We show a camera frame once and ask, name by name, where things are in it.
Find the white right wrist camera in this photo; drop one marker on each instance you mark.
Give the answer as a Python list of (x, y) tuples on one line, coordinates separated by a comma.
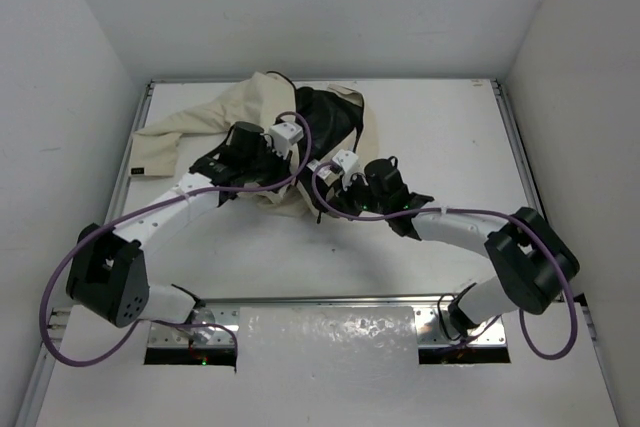
[(349, 164)]

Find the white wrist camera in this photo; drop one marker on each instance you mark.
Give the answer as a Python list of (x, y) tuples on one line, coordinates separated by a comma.
[(284, 136), (349, 164)]

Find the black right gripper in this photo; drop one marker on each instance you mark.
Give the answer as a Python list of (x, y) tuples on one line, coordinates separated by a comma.
[(343, 191)]

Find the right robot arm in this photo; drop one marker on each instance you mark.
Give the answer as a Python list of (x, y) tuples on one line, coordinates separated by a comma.
[(522, 255)]

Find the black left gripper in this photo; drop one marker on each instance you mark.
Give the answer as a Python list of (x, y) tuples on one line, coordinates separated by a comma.
[(279, 163)]

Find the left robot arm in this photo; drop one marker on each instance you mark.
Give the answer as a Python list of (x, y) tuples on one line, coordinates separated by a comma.
[(109, 275)]

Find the white foreground cover panel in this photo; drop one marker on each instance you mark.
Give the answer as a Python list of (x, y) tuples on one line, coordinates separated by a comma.
[(292, 380)]

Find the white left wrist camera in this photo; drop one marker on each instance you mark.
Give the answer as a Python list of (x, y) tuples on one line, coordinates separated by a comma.
[(284, 136)]

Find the cream jacket with black lining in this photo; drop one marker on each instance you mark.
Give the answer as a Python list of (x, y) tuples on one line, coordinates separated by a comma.
[(339, 118)]

